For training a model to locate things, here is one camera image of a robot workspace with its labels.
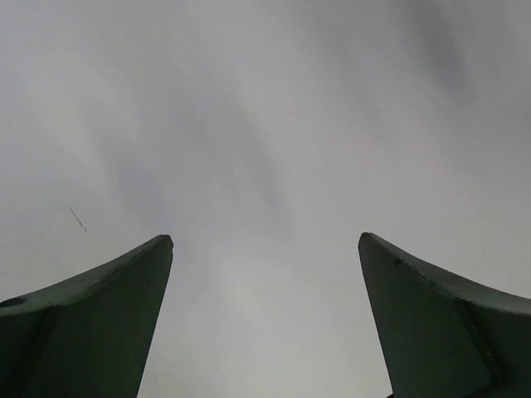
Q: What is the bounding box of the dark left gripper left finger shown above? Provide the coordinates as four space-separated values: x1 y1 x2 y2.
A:
1 235 173 397

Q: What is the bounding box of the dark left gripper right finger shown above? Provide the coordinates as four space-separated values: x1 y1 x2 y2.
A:
358 232 530 397

